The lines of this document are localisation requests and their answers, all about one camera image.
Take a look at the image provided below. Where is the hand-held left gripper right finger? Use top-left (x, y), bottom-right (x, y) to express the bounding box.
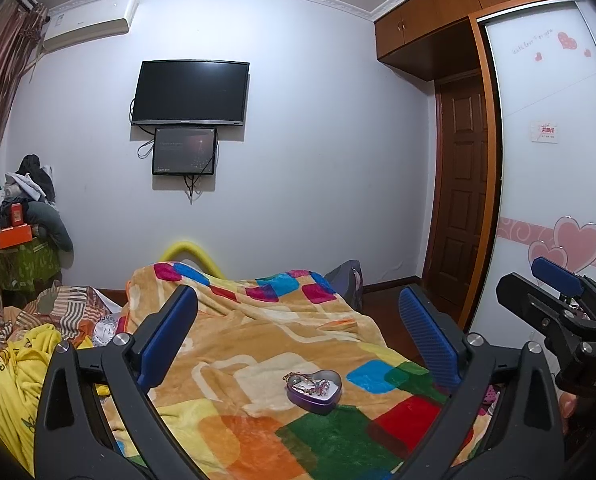
top-left (398, 285), bottom-right (565, 480)

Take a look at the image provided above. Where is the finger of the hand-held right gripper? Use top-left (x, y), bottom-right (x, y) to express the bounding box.
top-left (530, 256), bottom-right (596, 312)
top-left (495, 272), bottom-right (587, 347)

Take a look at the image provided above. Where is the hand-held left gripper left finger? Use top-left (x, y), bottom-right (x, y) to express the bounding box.
top-left (34, 284), bottom-right (199, 480)

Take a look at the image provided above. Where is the orange beaded charm bracelet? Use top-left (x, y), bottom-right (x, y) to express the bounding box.
top-left (284, 372), bottom-right (331, 397)

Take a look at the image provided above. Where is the purple heart-shaped tin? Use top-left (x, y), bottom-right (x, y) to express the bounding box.
top-left (284, 370), bottom-right (342, 416)

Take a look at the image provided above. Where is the person's right hand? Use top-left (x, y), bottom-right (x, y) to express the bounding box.
top-left (558, 392), bottom-right (580, 437)

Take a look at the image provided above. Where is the yellow foam tube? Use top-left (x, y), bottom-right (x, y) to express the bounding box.
top-left (159, 241), bottom-right (226, 279)

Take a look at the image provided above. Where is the white heart-print wardrobe door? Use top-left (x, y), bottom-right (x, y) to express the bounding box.
top-left (478, 0), bottom-right (596, 348)

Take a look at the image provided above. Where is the grey backpack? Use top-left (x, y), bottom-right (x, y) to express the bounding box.
top-left (323, 260), bottom-right (365, 312)

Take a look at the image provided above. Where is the striped cloth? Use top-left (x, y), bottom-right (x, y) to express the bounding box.
top-left (0, 285), bottom-right (125, 357)

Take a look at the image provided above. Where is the colourful patchwork blanket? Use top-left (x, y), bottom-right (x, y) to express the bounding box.
top-left (98, 260), bottom-right (489, 480)

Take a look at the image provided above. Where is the brown wooden door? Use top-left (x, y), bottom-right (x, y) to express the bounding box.
top-left (423, 71), bottom-right (495, 330)

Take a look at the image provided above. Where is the white red-print sticker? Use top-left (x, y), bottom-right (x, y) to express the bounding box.
top-left (530, 120), bottom-right (560, 145)

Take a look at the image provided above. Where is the green patterned container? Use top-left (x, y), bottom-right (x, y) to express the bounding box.
top-left (0, 237), bottom-right (63, 292)

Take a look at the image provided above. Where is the yellow cloth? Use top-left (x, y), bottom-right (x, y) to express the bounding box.
top-left (0, 324), bottom-right (110, 477)

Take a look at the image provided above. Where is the orange box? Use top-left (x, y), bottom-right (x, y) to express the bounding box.
top-left (0, 225), bottom-right (34, 250)

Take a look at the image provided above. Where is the pile of clothes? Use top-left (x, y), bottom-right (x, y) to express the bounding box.
top-left (0, 154), bottom-right (74, 256)

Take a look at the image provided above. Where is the striped red curtain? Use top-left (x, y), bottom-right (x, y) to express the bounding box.
top-left (0, 0), bottom-right (49, 311)

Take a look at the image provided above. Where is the brown overhead cabinet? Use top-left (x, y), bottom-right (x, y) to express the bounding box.
top-left (373, 0), bottom-right (584, 81)

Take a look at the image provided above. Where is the white air conditioner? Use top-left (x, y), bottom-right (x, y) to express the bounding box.
top-left (42, 0), bottom-right (139, 52)

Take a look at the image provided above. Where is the small black wall monitor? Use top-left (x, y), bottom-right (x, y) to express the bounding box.
top-left (151, 127), bottom-right (218, 176)

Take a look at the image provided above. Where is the black wall television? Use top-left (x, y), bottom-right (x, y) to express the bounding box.
top-left (130, 60), bottom-right (251, 127)

